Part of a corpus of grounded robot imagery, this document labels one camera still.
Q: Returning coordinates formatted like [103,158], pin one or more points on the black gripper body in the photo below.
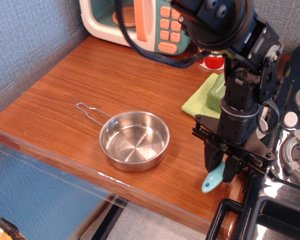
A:
[235,129]

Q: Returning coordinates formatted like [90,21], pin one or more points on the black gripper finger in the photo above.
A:
[233,165]
[213,154]

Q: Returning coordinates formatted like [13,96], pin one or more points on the white ladle teal handle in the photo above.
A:
[215,177]

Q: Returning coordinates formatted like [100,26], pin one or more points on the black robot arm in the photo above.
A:
[251,49]

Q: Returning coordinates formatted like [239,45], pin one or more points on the green toy bell pepper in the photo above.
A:
[216,93]

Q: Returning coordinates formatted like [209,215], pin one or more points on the green cloth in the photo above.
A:
[196,104]

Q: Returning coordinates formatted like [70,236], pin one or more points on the black toy stove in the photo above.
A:
[271,206]

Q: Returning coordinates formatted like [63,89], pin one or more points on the tomato sauce can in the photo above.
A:
[215,61]

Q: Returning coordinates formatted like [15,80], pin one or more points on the stainless steel pan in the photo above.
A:
[133,141]

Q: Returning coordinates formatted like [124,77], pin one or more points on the teal toy microwave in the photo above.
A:
[152,24]

